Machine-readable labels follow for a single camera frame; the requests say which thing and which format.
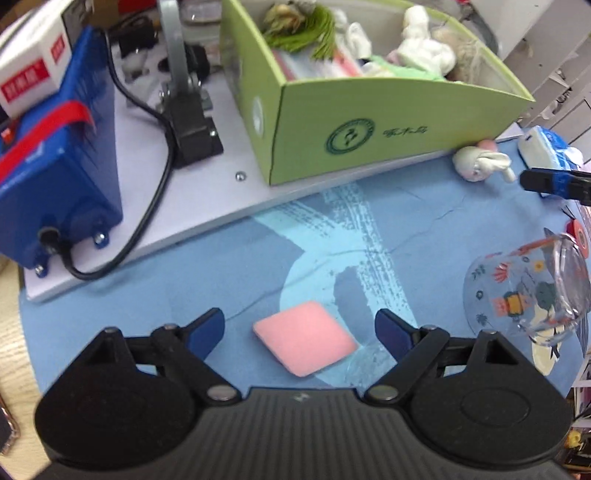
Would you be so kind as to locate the phone with clear case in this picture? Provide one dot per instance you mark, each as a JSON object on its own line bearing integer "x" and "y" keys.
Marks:
{"x": 7, "y": 424}

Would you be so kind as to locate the white sock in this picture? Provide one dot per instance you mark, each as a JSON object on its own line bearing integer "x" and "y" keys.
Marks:
{"x": 358, "y": 39}

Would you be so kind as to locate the pink square sponge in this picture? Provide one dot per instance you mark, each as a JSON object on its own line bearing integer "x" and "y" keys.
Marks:
{"x": 304, "y": 339}

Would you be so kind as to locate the white box with red labels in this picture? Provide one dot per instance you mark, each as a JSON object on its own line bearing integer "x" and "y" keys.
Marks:
{"x": 27, "y": 69}

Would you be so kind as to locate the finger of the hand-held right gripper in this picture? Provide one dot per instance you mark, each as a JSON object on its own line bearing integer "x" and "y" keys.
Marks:
{"x": 540, "y": 180}

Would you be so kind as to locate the green cardboard box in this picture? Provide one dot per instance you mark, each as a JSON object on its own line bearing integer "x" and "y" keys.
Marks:
{"x": 369, "y": 124}

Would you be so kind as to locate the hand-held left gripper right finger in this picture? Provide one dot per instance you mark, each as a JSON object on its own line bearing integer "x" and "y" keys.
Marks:
{"x": 392, "y": 332}

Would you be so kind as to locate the red round object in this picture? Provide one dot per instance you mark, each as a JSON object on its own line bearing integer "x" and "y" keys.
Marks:
{"x": 581, "y": 235}

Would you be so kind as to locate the white base board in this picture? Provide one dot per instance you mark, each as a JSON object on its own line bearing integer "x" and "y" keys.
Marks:
{"x": 207, "y": 184}

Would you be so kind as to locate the blue white tissue pack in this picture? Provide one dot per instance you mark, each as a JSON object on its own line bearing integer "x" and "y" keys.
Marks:
{"x": 542, "y": 147}

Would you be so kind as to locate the white bunny plush toy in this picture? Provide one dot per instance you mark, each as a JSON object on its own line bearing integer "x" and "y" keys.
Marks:
{"x": 475, "y": 161}

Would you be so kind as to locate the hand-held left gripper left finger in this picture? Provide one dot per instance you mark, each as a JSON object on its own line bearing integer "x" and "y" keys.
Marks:
{"x": 207, "y": 330}

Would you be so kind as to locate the green fringe bundle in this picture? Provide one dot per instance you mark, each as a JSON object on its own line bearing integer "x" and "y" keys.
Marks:
{"x": 304, "y": 37}

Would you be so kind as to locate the blue mat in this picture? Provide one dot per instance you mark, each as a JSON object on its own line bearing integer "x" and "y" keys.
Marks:
{"x": 231, "y": 258}

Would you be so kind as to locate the clear zip bag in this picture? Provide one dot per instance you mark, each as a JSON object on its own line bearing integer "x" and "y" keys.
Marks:
{"x": 314, "y": 69}

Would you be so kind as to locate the cream knitted pouch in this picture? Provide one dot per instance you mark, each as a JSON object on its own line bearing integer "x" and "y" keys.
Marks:
{"x": 466, "y": 50}

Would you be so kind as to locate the blue machine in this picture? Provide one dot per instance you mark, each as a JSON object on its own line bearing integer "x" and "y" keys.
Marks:
{"x": 60, "y": 184}

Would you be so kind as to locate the light green towel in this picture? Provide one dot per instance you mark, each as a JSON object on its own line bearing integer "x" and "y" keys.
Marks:
{"x": 401, "y": 70}

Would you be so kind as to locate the clear glass cup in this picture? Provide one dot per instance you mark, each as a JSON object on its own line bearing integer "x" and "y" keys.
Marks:
{"x": 517, "y": 295}

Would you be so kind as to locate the olive brown fabric bundle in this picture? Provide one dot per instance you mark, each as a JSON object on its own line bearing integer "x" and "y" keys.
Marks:
{"x": 284, "y": 16}

